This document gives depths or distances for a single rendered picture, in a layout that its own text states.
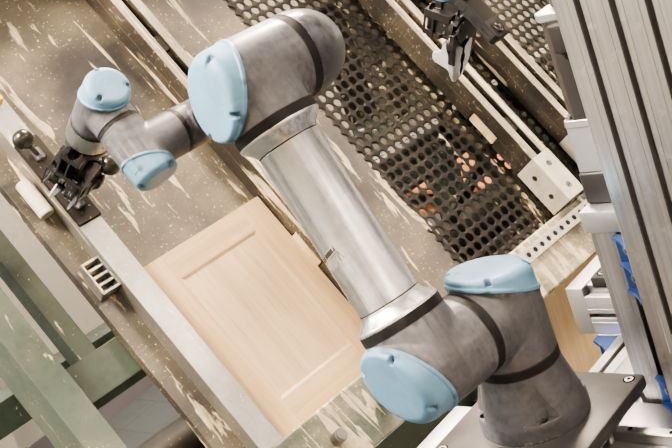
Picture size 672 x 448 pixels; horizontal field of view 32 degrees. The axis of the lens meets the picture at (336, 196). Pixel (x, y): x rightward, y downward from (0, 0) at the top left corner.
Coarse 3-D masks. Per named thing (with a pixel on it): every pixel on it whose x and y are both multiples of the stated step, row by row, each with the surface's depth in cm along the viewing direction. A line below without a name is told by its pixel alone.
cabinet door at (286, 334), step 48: (192, 240) 223; (240, 240) 227; (288, 240) 231; (192, 288) 218; (240, 288) 222; (288, 288) 226; (336, 288) 229; (240, 336) 216; (288, 336) 220; (336, 336) 224; (240, 384) 211; (288, 384) 215; (336, 384) 218; (288, 432) 209
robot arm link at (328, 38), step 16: (272, 16) 151; (288, 16) 155; (304, 16) 148; (320, 16) 149; (320, 32) 147; (336, 32) 150; (320, 48) 146; (336, 48) 149; (336, 64) 149; (176, 112) 182; (192, 112) 181; (192, 128) 181; (192, 144) 182
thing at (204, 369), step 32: (0, 128) 217; (64, 224) 216; (96, 224) 214; (128, 256) 213; (128, 288) 210; (160, 320) 209; (192, 352) 208; (224, 384) 207; (224, 416) 207; (256, 416) 206
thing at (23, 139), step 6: (18, 132) 204; (24, 132) 205; (30, 132) 206; (12, 138) 205; (18, 138) 204; (24, 138) 204; (30, 138) 205; (18, 144) 204; (24, 144) 204; (30, 144) 205; (30, 150) 211; (36, 150) 213; (42, 150) 216; (36, 156) 215; (42, 156) 215
